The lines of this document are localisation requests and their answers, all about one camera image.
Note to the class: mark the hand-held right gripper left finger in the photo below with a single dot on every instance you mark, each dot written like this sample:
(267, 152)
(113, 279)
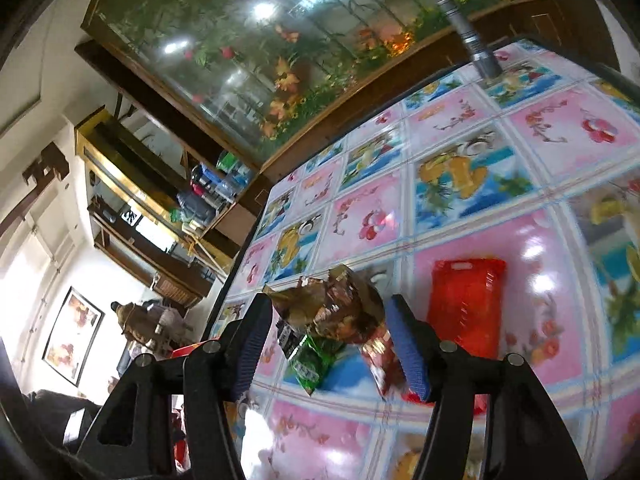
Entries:
(247, 360)

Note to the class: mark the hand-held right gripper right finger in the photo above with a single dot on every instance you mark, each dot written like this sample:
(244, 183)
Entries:
(407, 355)

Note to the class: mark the dark red gold snack packet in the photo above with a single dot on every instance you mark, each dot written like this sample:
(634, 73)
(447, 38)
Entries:
(382, 360)

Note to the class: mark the black snack packet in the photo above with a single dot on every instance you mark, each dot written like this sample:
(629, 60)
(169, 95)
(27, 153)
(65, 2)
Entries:
(287, 340)

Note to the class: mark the green snack packet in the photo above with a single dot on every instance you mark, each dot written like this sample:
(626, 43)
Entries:
(312, 362)

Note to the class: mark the large red snack packet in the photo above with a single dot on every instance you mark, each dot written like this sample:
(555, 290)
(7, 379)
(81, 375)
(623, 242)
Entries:
(467, 305)

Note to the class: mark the brown gold snack packet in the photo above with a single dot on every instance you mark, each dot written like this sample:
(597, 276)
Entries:
(335, 315)

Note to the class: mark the yellow broom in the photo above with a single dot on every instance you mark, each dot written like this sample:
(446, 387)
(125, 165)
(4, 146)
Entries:
(207, 252)

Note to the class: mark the grey thermos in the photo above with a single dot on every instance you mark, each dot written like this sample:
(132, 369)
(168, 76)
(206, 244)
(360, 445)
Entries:
(192, 207)

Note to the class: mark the glass flower display panel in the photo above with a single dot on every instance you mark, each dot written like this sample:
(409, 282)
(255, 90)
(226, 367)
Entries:
(250, 60)

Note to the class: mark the silver flashlight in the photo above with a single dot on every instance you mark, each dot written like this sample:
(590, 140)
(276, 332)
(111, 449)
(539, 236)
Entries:
(472, 42)

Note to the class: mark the framed wall painting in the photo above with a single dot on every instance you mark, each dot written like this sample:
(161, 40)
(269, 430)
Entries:
(72, 335)

